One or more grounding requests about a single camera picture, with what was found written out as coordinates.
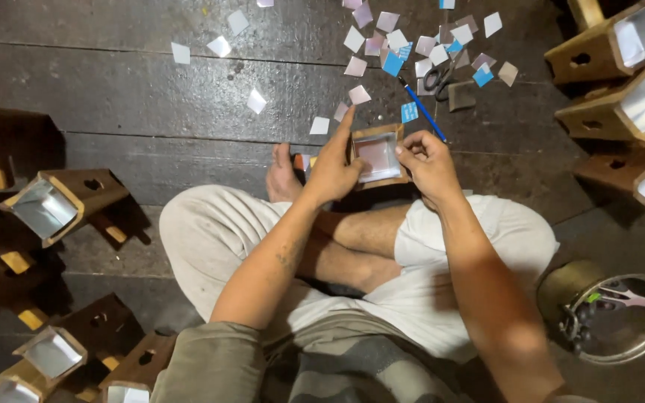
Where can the person's right hand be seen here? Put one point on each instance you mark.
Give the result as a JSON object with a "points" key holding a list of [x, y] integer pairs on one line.
{"points": [[434, 171]]}

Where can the person's left hand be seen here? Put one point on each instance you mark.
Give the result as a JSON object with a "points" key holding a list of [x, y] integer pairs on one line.
{"points": [[328, 168]]}

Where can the person's right fingers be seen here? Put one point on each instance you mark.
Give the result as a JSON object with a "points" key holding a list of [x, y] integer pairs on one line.
{"points": [[416, 148]]}

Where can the small wooden foil-lined box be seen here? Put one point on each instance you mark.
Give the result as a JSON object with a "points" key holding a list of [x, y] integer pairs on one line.
{"points": [[377, 155]]}

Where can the blue pencil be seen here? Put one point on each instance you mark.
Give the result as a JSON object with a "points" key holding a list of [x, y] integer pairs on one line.
{"points": [[423, 109]]}

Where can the dark brown wooden piece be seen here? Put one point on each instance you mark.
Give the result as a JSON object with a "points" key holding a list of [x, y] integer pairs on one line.
{"points": [[461, 96]]}

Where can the black scissors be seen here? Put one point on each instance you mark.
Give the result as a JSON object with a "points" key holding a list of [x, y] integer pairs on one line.
{"points": [[444, 79]]}

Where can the scattered blue paper squares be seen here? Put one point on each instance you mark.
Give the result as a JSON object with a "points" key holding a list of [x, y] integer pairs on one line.
{"points": [[392, 64]]}

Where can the person's bare legs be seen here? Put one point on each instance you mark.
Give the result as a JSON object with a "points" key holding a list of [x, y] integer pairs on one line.
{"points": [[356, 240]]}

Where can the small orange block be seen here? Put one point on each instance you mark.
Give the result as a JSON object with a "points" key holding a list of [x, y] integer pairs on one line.
{"points": [[299, 163]]}

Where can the scattered silver paper squares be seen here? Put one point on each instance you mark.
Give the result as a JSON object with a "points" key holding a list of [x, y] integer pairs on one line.
{"points": [[354, 39]]}

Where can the person's bare foot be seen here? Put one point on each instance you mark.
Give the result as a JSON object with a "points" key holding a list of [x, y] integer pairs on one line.
{"points": [[282, 179]]}

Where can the large wooden foil-lined box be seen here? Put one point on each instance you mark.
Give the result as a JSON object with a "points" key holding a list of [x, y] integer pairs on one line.
{"points": [[584, 11], [591, 53], [608, 171], [597, 115]]}

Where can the round brass tin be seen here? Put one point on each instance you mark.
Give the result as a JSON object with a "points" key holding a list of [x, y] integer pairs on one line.
{"points": [[559, 285]]}

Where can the person's white shorts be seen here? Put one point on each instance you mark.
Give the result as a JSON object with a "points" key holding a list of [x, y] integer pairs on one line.
{"points": [[210, 240]]}

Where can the dark metal hardware bits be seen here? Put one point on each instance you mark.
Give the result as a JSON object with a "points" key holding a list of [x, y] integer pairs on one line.
{"points": [[575, 327]]}

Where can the person's olive shirt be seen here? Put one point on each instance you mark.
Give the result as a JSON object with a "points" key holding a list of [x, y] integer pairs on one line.
{"points": [[216, 364]]}

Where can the group of wooden foil-lined boxes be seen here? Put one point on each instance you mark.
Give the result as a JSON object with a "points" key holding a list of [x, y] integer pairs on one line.
{"points": [[65, 198]]}

